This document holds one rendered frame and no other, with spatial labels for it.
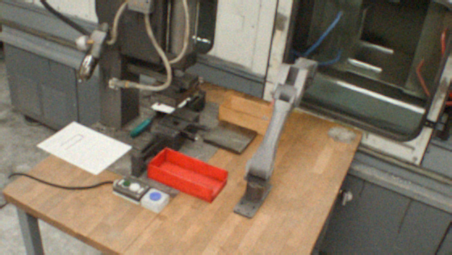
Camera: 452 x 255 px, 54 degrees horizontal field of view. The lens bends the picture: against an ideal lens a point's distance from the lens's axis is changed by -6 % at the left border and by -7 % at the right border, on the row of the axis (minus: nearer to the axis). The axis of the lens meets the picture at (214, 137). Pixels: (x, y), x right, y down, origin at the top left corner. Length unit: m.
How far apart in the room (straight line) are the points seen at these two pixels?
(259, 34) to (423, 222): 1.18
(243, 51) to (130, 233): 1.16
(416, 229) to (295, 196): 0.90
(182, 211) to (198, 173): 0.20
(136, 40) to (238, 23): 0.71
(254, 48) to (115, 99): 0.74
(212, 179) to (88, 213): 0.45
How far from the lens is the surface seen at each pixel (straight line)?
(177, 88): 1.68
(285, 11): 2.09
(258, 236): 1.49
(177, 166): 1.71
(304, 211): 1.62
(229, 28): 2.29
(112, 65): 1.80
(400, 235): 2.45
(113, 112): 1.89
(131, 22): 1.68
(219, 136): 1.86
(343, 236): 2.54
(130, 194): 1.55
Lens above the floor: 1.94
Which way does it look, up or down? 33 degrees down
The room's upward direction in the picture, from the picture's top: 6 degrees clockwise
